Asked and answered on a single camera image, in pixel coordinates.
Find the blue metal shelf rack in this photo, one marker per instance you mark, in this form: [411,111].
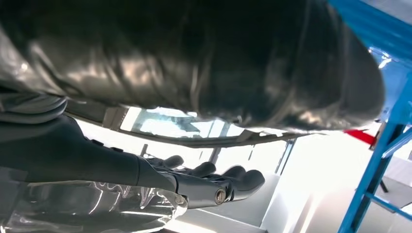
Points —
[370,180]

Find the white car with red stripe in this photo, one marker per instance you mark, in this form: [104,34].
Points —
[315,167]

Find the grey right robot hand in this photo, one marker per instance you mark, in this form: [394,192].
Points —
[64,154]

